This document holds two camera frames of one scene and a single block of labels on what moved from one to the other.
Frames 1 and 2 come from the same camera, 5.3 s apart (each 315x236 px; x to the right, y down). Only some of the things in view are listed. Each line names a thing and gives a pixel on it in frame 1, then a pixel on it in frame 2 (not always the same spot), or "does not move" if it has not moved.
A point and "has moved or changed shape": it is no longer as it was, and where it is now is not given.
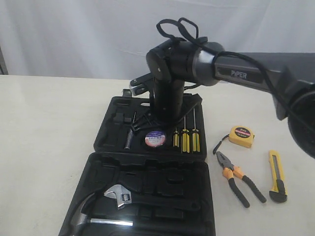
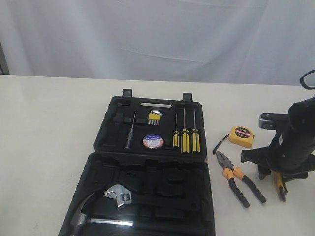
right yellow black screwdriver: [196, 136] does not move
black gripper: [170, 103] to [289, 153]
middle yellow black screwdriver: [185, 139] does not move
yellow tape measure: [241, 135] does not move
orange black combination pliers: [229, 170] does not move
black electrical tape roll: [155, 139] has moved or changed shape
